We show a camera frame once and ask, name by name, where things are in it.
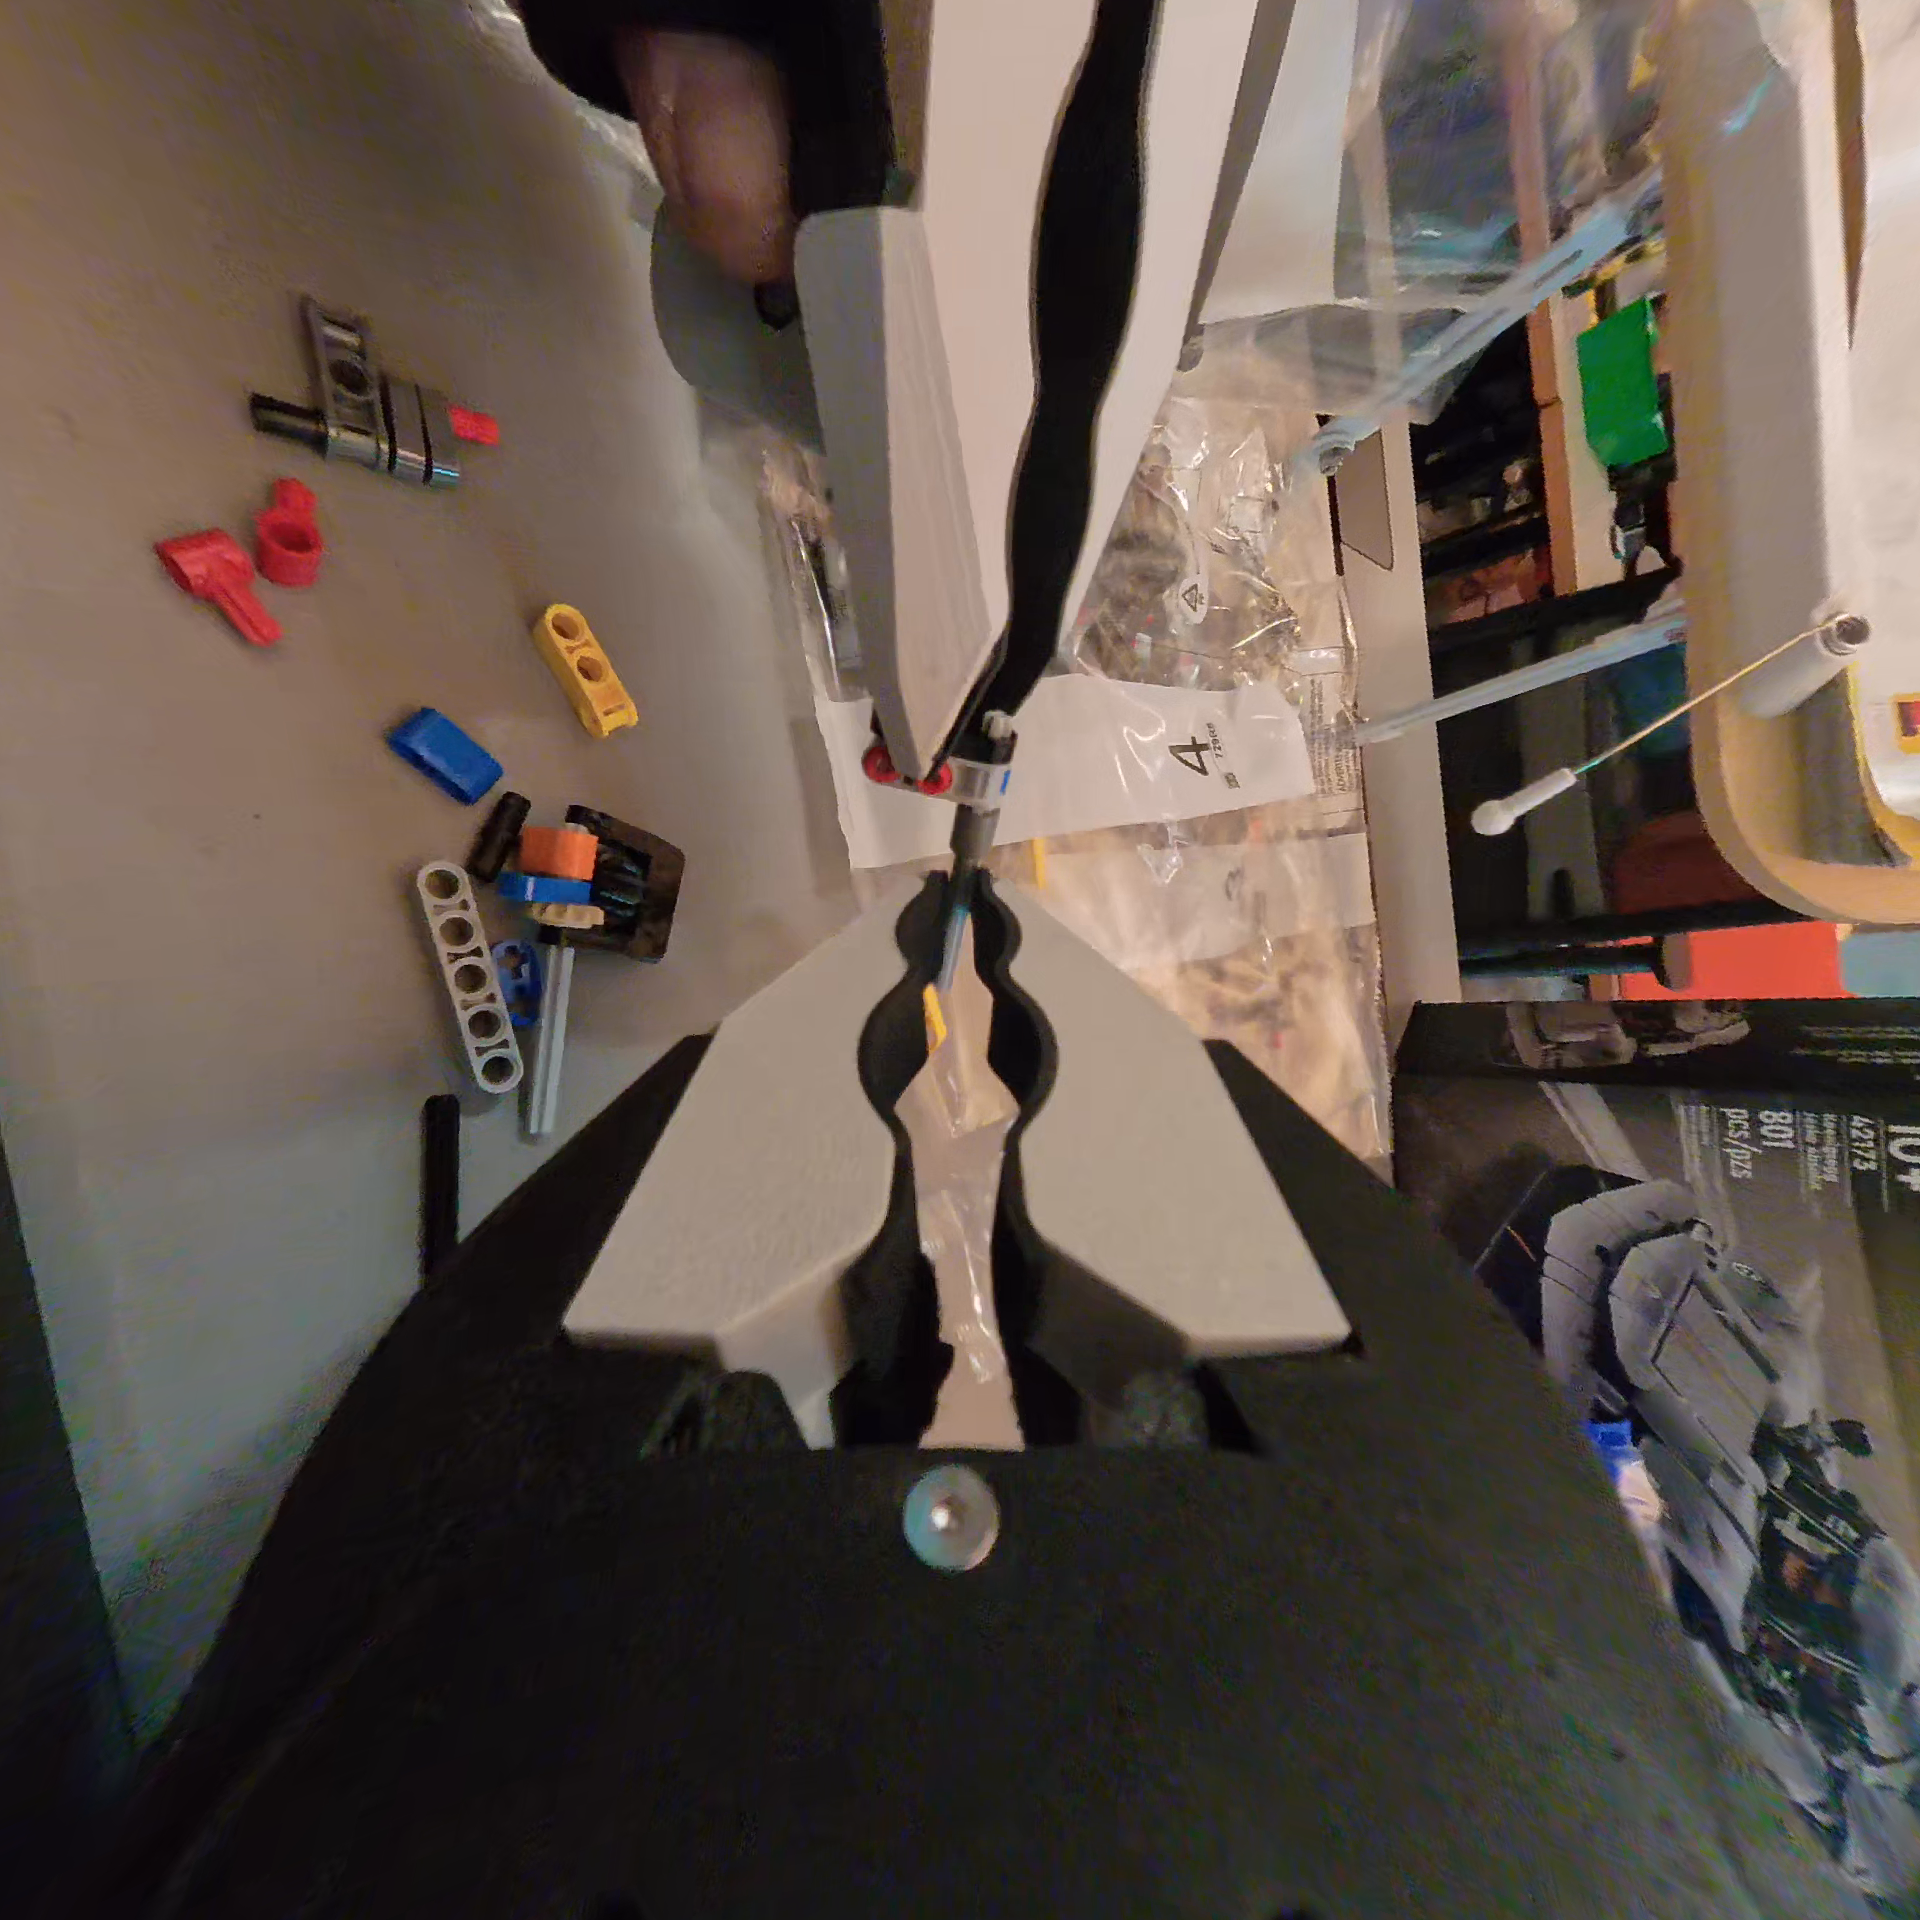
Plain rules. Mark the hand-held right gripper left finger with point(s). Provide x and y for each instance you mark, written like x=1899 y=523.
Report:
x=736 y=1170

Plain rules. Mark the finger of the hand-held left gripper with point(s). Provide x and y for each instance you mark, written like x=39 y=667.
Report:
x=899 y=452
x=1169 y=226

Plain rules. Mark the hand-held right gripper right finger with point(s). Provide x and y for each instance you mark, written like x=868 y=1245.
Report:
x=1169 y=1185

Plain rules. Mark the black lego gear frame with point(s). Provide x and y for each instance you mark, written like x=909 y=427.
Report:
x=614 y=886

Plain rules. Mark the light grey lego axle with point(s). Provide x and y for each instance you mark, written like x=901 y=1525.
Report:
x=952 y=939
x=546 y=1048

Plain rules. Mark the light grey beam red pins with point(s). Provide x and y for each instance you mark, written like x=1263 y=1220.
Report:
x=907 y=773

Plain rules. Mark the yellow lego pin connector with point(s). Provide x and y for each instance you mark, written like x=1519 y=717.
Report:
x=584 y=667

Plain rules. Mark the clear lego parts bag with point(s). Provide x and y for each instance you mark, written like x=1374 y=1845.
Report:
x=1425 y=151
x=1187 y=748
x=1198 y=1021

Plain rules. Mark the long black lego axle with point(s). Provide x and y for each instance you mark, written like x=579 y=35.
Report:
x=439 y=1185

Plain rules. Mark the grey lego connector assembly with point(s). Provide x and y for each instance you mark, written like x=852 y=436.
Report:
x=378 y=395

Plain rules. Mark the red lego connector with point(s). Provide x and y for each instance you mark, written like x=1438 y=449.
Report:
x=289 y=528
x=218 y=579

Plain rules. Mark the blue curved lego tile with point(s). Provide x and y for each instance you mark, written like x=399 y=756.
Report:
x=443 y=748

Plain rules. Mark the black lego set box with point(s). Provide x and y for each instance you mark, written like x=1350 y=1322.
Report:
x=1726 y=1275

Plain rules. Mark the person's left hand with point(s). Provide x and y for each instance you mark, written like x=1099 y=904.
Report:
x=713 y=151

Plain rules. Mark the small opened clear bag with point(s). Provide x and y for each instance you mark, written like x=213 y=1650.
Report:
x=962 y=1118

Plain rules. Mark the light grey five-hole beam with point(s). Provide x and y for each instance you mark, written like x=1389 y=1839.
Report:
x=468 y=973

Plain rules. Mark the green box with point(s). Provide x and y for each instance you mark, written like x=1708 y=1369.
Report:
x=1620 y=382

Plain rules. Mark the wooden book stand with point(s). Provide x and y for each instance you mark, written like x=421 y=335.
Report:
x=1726 y=452

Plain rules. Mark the red storage box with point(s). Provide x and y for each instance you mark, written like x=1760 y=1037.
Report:
x=1726 y=915

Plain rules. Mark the black dimpled mat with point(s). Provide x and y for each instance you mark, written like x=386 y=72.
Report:
x=45 y=1501

